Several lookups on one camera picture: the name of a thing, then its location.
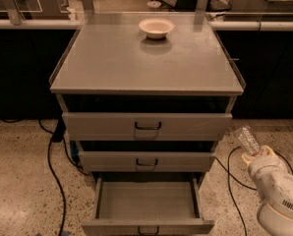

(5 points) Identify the white horizontal rail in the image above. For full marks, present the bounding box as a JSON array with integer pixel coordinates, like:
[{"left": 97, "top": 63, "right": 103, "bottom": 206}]
[{"left": 0, "top": 20, "right": 293, "bottom": 31}]

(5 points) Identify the grey bottom drawer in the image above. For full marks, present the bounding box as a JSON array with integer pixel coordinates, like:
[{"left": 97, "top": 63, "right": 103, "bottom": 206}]
[{"left": 82, "top": 173, "right": 214, "bottom": 236}]

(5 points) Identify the grey drawer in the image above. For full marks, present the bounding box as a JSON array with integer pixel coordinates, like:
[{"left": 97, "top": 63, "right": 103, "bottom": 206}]
[
  {"left": 79, "top": 151, "right": 214, "bottom": 172},
  {"left": 82, "top": 173, "right": 214, "bottom": 236},
  {"left": 62, "top": 112, "right": 232, "bottom": 142}
]

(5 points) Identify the clear plastic water bottle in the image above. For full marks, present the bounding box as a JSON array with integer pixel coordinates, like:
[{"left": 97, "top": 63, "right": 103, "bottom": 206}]
[{"left": 234, "top": 126, "right": 261, "bottom": 156}]

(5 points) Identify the grey drawer cabinet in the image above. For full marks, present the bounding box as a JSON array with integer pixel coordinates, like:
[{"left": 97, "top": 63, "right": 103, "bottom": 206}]
[{"left": 48, "top": 11, "right": 247, "bottom": 182}]

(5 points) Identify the black power adapter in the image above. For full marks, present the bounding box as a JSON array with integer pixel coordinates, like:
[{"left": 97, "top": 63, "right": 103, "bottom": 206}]
[{"left": 51, "top": 118, "right": 66, "bottom": 143}]

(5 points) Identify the black floor cable right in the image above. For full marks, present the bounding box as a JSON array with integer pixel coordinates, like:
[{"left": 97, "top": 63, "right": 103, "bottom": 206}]
[{"left": 214, "top": 144, "right": 293, "bottom": 236}]

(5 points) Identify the white paper bowl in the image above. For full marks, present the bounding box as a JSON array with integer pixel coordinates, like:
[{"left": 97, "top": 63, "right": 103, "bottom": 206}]
[{"left": 139, "top": 18, "right": 174, "bottom": 39}]

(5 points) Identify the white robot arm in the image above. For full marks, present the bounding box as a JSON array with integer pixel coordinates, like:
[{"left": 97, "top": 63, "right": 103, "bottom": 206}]
[{"left": 242, "top": 146, "right": 293, "bottom": 236}]

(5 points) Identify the white cup with straw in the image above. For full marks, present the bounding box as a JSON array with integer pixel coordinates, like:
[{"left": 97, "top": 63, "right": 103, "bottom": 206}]
[{"left": 146, "top": 0, "right": 161, "bottom": 11}]

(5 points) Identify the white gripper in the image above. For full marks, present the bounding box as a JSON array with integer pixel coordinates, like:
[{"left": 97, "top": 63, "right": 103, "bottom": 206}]
[{"left": 242, "top": 146, "right": 288, "bottom": 198}]

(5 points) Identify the grey middle drawer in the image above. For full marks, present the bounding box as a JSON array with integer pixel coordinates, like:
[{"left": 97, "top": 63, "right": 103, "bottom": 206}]
[{"left": 79, "top": 151, "right": 214, "bottom": 172}]

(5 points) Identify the grey top drawer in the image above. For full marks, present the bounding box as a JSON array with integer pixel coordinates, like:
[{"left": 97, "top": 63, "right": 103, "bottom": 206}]
[{"left": 62, "top": 112, "right": 232, "bottom": 142}]

